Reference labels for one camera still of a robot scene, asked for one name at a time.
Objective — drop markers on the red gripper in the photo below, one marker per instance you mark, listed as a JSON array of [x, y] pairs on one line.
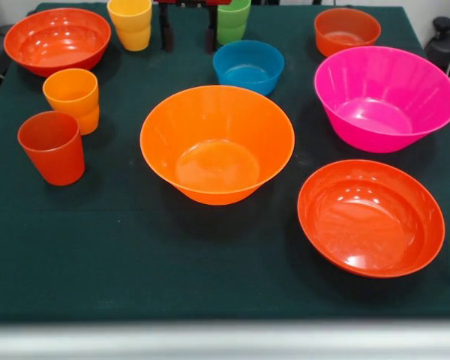
[[161, 2]]

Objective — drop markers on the large orange bowl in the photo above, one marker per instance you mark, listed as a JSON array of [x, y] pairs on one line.
[[217, 161]]

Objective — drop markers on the orange cup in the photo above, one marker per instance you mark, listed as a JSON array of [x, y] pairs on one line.
[[71, 93]]

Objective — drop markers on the small red bowl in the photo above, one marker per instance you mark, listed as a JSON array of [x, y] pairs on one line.
[[345, 28]]

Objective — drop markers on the large pink bowl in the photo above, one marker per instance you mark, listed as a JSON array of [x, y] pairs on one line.
[[378, 112]]

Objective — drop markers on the green cup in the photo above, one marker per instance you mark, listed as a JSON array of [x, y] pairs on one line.
[[232, 30]]

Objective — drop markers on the yellow cup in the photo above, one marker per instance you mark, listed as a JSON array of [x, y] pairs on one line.
[[135, 37]]

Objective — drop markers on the blue bowl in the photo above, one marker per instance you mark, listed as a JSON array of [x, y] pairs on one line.
[[247, 60]]

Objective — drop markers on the large red bowl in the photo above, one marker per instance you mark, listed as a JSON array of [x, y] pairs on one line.
[[367, 225], [56, 56]]

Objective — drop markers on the red cup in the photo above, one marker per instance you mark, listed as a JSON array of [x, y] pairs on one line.
[[56, 157]]

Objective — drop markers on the dark green table cloth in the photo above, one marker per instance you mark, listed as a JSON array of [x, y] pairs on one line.
[[97, 243]]

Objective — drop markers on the black round device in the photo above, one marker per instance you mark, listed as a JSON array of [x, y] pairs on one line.
[[442, 48]]

